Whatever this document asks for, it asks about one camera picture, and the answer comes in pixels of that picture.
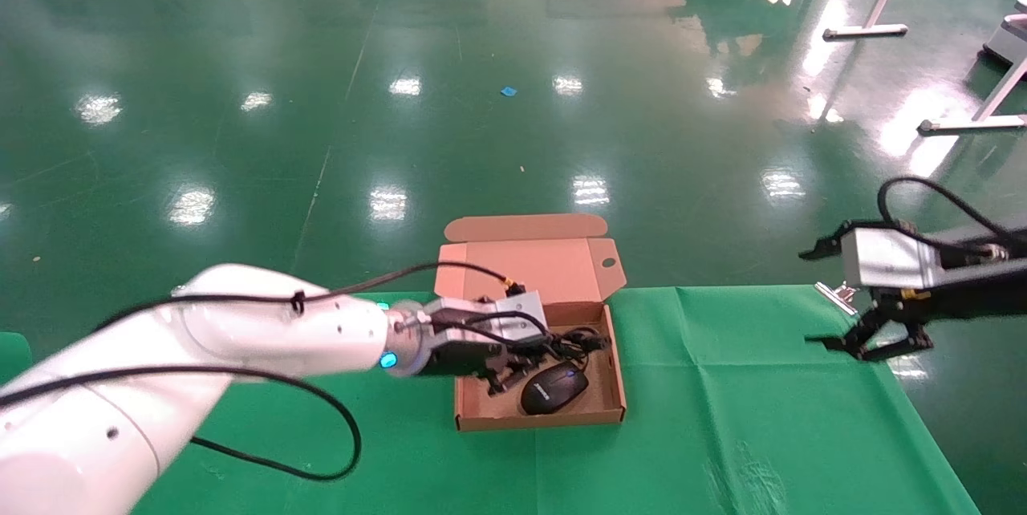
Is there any green table cloth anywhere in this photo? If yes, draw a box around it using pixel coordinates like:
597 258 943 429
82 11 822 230
132 284 984 515

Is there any silver metal table clamp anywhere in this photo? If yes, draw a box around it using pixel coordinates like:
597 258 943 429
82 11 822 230
814 281 858 316

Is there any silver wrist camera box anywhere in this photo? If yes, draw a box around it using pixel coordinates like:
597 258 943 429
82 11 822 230
841 225 941 291
424 294 551 347

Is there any open brown cardboard box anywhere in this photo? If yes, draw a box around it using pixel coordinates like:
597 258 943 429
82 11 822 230
433 214 628 432

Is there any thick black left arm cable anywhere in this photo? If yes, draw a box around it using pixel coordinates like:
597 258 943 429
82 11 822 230
0 365 363 482

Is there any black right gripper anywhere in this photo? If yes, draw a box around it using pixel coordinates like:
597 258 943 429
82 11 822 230
800 221 1027 362

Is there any black wired computer mouse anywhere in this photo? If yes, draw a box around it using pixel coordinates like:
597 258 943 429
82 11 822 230
520 361 591 417

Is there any black power cable bundle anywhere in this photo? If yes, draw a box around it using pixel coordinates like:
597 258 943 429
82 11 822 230
513 325 611 375

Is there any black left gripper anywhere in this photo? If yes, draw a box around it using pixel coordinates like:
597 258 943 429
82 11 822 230
417 337 562 397

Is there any grey machine base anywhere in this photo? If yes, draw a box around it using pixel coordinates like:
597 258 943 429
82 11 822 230
980 0 1027 65

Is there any thin black left camera cable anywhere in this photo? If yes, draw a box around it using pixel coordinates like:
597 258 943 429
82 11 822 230
96 261 526 331

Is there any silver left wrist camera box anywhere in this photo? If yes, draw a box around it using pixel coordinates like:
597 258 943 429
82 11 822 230
424 294 551 347

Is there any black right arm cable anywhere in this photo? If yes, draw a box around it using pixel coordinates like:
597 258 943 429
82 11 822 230
877 176 1027 259

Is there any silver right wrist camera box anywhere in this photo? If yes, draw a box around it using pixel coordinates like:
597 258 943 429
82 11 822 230
841 225 941 291

